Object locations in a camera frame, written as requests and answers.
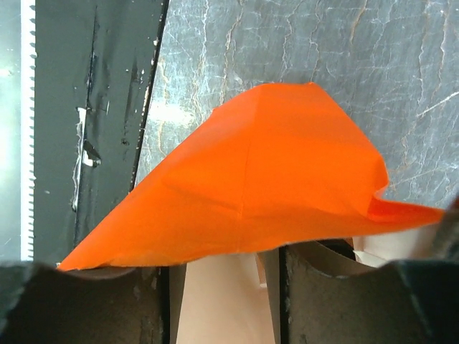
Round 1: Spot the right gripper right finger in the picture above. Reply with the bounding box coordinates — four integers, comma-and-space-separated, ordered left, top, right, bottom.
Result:
261, 242, 458, 343

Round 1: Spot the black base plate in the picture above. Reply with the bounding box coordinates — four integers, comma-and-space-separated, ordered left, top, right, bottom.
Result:
34, 1, 169, 264

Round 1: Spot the aluminium cable duct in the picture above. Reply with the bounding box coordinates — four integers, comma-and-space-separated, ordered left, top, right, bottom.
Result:
20, 0, 37, 261

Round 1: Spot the orange paper bag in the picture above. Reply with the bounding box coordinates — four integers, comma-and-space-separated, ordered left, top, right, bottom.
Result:
57, 81, 445, 344

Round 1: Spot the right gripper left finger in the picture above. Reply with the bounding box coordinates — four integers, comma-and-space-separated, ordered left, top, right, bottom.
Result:
1, 262, 186, 344

